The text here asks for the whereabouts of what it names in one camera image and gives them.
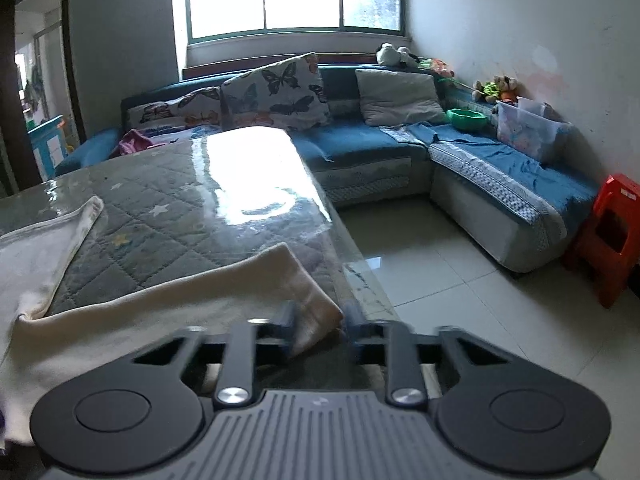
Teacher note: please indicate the clear plastic storage box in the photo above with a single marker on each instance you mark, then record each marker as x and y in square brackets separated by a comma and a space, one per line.
[530, 132]

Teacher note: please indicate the red plastic stool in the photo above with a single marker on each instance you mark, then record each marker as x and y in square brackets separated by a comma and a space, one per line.
[607, 240]

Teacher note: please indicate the orange green toy flowers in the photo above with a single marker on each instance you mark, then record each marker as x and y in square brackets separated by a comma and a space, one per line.
[437, 67]

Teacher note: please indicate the teal corner sofa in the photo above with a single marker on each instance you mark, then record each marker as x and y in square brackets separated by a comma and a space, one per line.
[360, 140]

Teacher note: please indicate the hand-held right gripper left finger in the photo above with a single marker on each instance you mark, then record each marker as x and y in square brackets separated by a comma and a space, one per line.
[289, 327]

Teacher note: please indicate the panda plush toy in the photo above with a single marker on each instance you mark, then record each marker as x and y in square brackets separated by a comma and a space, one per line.
[395, 55]

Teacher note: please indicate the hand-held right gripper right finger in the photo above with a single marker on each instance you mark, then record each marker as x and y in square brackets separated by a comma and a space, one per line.
[356, 332]

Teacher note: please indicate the green plastic bowl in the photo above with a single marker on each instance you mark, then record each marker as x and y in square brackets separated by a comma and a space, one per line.
[467, 120]

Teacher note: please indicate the grey pillow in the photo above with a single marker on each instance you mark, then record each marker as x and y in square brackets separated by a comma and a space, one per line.
[400, 95]

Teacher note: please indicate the hanging grey cloth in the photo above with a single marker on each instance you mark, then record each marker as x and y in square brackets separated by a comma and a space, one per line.
[34, 87]

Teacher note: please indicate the tall butterfly print cushion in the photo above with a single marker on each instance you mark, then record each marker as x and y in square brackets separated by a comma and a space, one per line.
[280, 92]

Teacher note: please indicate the magenta cloth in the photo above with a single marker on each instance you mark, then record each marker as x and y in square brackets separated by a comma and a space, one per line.
[137, 142]

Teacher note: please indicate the small brown plush toy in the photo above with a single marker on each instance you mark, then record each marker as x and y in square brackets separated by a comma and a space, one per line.
[495, 89]

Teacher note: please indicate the wide butterfly print cushion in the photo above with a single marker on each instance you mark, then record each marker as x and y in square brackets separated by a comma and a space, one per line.
[175, 107]

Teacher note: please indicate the blue cabinet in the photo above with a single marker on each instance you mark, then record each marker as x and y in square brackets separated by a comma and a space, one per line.
[47, 147]

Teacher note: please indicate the cream long-sleeve garment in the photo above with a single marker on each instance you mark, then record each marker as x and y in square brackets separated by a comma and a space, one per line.
[125, 340]

